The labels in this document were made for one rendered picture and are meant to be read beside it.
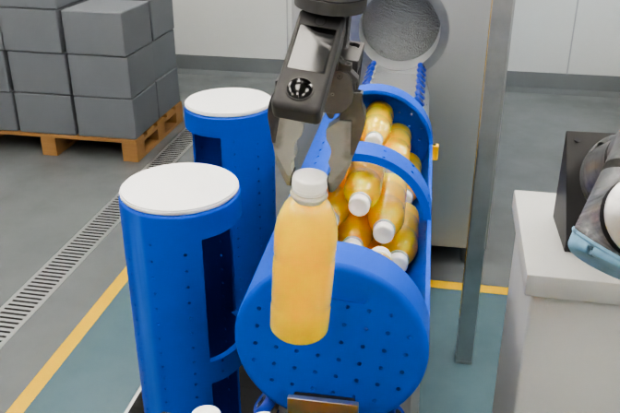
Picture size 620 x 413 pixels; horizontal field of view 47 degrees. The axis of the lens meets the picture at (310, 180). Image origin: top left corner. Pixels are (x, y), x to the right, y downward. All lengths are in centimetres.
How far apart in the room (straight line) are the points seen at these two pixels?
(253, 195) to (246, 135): 21
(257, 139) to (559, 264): 125
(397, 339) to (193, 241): 71
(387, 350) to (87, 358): 201
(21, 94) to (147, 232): 327
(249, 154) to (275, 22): 404
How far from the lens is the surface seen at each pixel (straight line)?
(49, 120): 480
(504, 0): 229
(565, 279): 119
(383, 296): 101
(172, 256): 165
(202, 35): 643
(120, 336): 302
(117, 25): 439
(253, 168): 226
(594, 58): 620
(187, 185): 171
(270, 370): 111
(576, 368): 130
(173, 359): 181
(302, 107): 65
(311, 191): 76
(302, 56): 68
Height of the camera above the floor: 174
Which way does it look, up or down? 24 degrees down
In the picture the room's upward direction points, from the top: straight up
